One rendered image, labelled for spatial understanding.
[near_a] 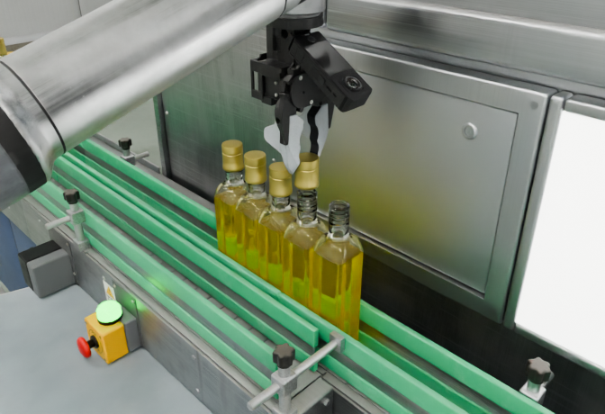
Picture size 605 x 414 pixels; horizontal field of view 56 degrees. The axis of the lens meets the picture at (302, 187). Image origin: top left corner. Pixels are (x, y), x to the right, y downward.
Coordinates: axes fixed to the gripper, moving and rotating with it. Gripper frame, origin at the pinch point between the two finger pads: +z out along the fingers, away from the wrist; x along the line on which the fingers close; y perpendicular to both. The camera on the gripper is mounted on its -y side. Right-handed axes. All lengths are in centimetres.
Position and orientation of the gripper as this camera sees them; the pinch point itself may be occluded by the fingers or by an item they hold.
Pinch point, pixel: (306, 162)
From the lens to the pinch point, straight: 79.7
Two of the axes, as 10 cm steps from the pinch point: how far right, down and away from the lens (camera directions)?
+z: 0.0, 8.8, 4.7
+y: -7.1, -3.4, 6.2
